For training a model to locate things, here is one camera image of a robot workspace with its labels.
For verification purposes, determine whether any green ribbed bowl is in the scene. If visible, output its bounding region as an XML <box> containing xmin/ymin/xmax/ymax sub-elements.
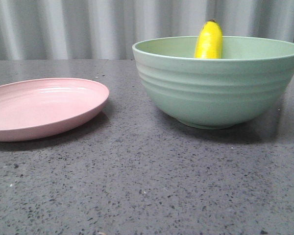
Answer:
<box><xmin>132</xmin><ymin>36</ymin><xmax>294</xmax><ymax>130</ymax></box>

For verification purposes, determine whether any pink plate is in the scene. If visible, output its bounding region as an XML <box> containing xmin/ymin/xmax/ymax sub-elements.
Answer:
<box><xmin>0</xmin><ymin>78</ymin><xmax>109</xmax><ymax>141</ymax></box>

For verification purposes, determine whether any yellow banana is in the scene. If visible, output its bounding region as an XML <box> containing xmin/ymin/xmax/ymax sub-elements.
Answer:
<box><xmin>194</xmin><ymin>19</ymin><xmax>222</xmax><ymax>59</ymax></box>

